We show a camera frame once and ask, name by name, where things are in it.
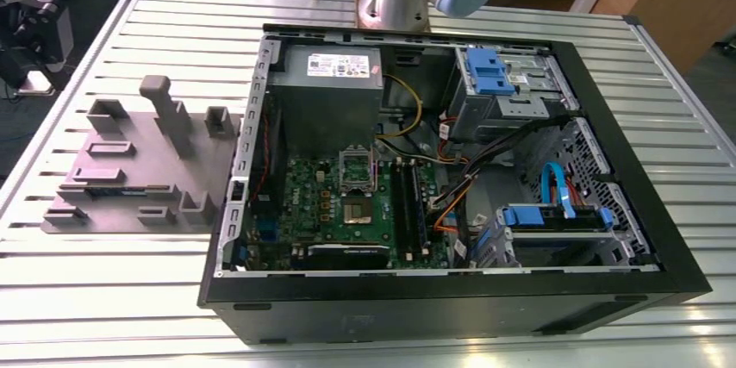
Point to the CPU socket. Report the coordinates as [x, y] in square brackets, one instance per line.
[359, 210]

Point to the grey parts rack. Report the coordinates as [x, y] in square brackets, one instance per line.
[145, 157]

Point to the RAM stick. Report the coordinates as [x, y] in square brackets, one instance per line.
[118, 191]

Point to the grey power supply unit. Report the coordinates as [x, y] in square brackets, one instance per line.
[322, 105]

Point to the green motherboard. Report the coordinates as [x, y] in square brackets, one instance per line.
[311, 195]

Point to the black graphics card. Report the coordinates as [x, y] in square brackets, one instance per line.
[346, 253]

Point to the black RAM slot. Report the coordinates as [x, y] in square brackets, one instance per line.
[421, 208]
[405, 208]

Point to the blue drive bay latch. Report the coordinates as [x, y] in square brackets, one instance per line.
[486, 62]
[495, 85]

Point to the black PC case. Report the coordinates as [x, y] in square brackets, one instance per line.
[403, 299]

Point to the silver drive cage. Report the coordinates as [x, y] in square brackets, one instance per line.
[518, 118]

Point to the empty blue disk carrier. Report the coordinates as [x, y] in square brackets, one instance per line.
[481, 243]

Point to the hard disk in blue carrier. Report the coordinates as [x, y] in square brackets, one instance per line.
[526, 217]

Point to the silver disk bay cage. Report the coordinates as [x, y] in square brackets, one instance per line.
[575, 236]

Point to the wooden cabinet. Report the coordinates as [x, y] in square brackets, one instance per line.
[679, 6]

